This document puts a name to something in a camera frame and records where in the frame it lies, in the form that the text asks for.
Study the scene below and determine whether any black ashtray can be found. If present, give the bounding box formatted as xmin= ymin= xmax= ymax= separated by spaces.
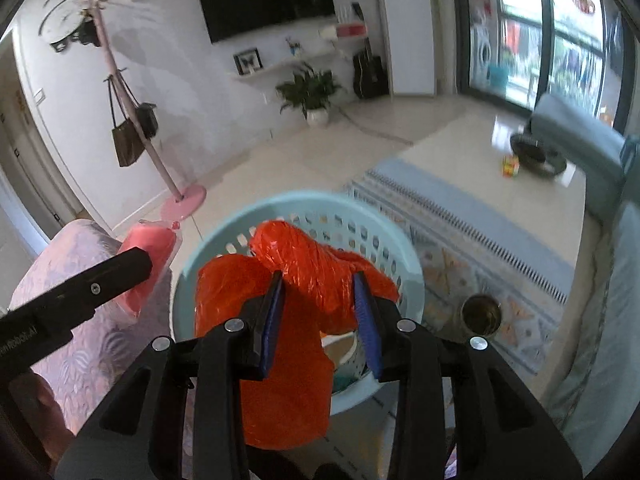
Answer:
xmin=510 ymin=132 xmax=568 ymax=177

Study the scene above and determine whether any red and white wall box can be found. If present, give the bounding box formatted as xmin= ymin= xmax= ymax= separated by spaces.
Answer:
xmin=320 ymin=22 xmax=368 ymax=41

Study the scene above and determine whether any black hanging pouch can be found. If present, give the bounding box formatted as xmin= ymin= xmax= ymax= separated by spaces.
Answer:
xmin=75 ymin=20 xmax=103 ymax=48

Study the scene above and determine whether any white router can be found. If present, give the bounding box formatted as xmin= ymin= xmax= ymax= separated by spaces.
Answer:
xmin=336 ymin=2 xmax=363 ymax=26

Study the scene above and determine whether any low white wall shelf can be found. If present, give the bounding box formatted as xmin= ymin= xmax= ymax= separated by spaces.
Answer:
xmin=232 ymin=47 xmax=341 ymax=83

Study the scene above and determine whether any panda wall clock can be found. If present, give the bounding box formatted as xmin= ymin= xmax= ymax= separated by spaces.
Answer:
xmin=40 ymin=0 xmax=96 ymax=53

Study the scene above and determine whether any light blue plastic basket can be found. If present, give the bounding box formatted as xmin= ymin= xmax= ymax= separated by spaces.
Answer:
xmin=170 ymin=190 xmax=426 ymax=416

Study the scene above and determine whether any pink plastic packet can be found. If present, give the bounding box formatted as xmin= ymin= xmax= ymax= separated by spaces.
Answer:
xmin=115 ymin=220 xmax=182 ymax=318

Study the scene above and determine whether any white washing machine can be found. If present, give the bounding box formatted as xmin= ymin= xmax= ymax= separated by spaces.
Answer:
xmin=470 ymin=25 xmax=493 ymax=86

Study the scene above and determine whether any grey blue sofa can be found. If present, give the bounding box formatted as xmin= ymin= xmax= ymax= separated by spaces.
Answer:
xmin=530 ymin=92 xmax=640 ymax=451

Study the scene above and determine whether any pink coat rack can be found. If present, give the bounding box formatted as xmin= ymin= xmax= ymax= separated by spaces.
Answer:
xmin=65 ymin=0 xmax=207 ymax=221

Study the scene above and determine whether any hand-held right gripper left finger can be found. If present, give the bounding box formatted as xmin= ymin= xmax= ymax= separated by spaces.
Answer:
xmin=55 ymin=270 xmax=287 ymax=480

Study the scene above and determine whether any framed butterfly picture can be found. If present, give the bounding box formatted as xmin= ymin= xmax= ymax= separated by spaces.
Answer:
xmin=233 ymin=48 xmax=263 ymax=76

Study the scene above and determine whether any floor cable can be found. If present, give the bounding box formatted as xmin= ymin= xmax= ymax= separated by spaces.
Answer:
xmin=335 ymin=107 xmax=416 ymax=148

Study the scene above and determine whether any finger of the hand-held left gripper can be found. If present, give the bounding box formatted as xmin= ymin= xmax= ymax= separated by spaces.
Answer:
xmin=50 ymin=249 xmax=153 ymax=313

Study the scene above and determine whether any potted green plant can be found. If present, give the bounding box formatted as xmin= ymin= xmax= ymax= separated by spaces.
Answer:
xmin=275 ymin=62 xmax=343 ymax=127

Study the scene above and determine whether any blue bucket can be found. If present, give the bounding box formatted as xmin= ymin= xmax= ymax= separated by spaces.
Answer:
xmin=487 ymin=64 xmax=510 ymax=95

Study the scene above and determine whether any cream coffee table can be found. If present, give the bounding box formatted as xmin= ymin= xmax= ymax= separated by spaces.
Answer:
xmin=400 ymin=107 xmax=588 ymax=268

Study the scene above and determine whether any sliding glass door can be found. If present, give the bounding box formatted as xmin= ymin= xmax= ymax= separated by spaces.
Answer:
xmin=450 ymin=0 xmax=636 ymax=131

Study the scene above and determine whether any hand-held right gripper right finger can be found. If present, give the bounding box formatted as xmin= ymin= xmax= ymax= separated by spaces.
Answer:
xmin=352 ymin=270 xmax=583 ymax=480

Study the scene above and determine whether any orange plastic bag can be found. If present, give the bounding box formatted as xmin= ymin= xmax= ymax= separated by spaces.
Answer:
xmin=194 ymin=220 xmax=401 ymax=451

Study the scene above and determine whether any black guitar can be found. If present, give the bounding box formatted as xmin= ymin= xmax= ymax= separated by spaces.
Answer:
xmin=352 ymin=40 xmax=390 ymax=100

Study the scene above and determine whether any blue patterned rug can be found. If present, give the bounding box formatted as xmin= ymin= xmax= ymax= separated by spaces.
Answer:
xmin=342 ymin=157 xmax=576 ymax=376

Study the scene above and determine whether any black wall television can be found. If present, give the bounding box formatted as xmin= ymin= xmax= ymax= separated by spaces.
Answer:
xmin=192 ymin=0 xmax=336 ymax=44

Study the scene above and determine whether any small black shoulder bag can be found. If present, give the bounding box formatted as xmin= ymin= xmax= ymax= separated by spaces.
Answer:
xmin=134 ymin=102 xmax=159 ymax=140

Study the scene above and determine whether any brown tote bag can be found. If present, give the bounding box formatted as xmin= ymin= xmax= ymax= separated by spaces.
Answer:
xmin=111 ymin=76 xmax=146 ymax=168

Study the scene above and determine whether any pink floral printed blanket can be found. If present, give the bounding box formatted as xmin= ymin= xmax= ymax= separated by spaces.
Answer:
xmin=10 ymin=217 xmax=201 ymax=480

